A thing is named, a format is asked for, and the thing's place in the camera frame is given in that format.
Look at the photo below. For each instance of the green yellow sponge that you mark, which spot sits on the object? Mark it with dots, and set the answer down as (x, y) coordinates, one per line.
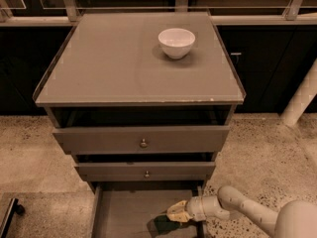
(164, 225)

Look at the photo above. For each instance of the white ceramic bowl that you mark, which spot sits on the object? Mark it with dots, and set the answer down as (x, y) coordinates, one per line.
(176, 43)

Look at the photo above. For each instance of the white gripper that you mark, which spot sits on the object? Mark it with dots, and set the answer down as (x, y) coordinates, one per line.
(193, 207)

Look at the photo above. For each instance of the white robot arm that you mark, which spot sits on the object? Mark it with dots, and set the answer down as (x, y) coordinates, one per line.
(265, 182)

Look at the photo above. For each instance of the top grey drawer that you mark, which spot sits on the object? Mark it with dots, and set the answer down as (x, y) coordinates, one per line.
(126, 140)

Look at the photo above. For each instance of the grey drawer cabinet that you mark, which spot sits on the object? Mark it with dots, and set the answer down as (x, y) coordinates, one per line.
(112, 72)

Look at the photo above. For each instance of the metal railing frame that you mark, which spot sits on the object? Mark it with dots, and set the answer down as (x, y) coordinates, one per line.
(26, 13)

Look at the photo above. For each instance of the black wheeled base corner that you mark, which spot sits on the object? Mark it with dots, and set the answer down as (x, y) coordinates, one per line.
(14, 207)

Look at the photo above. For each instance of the top drawer metal knob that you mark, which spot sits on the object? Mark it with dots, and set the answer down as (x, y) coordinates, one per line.
(143, 143)

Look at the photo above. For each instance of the middle grey drawer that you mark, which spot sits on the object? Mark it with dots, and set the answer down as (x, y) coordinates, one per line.
(135, 171)

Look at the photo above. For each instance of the bottom grey open drawer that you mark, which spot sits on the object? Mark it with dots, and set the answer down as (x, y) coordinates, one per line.
(128, 209)

